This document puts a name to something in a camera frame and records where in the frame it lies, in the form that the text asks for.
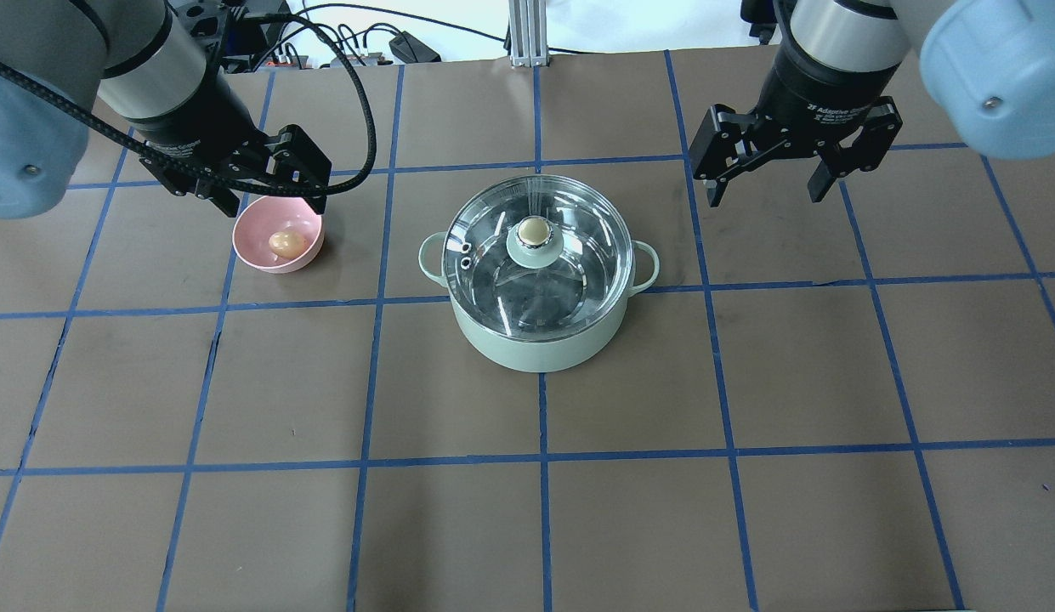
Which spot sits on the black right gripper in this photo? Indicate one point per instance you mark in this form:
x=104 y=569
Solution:
x=820 y=95

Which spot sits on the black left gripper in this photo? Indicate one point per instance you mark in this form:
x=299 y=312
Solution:
x=190 y=121

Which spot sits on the beige egg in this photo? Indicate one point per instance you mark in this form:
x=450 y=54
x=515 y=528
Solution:
x=288 y=244

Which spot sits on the glass pot lid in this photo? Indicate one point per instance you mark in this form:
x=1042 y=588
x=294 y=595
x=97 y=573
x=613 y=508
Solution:
x=537 y=258

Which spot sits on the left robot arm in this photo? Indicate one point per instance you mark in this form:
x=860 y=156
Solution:
x=132 y=72

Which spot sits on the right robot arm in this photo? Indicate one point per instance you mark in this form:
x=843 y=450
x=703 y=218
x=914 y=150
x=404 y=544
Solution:
x=989 y=65

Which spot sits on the mint green electric pot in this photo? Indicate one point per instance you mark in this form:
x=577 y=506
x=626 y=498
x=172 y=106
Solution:
x=544 y=357

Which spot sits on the pink bowl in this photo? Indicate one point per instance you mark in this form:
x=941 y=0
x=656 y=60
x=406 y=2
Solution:
x=270 y=214

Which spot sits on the black power adapter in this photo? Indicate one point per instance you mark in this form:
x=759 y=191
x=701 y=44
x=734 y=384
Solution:
x=410 y=50

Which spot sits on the aluminium frame post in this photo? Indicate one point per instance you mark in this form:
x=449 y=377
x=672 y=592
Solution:
x=527 y=33

